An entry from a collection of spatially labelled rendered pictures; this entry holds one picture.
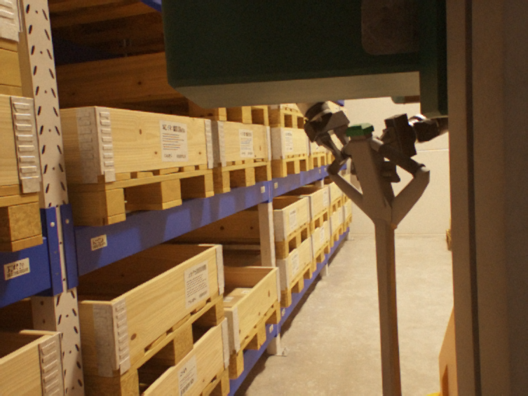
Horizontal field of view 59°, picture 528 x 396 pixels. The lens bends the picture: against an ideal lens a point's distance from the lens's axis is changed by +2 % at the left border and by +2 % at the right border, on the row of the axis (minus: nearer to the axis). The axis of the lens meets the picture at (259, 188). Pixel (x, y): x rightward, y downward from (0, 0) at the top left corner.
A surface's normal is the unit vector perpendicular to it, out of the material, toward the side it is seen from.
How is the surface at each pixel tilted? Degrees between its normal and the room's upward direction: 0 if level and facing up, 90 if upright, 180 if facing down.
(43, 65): 90
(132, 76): 90
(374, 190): 106
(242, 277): 90
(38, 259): 90
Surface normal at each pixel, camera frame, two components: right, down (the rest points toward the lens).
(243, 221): -0.32, 0.10
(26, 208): 0.95, -0.04
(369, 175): -0.86, 0.36
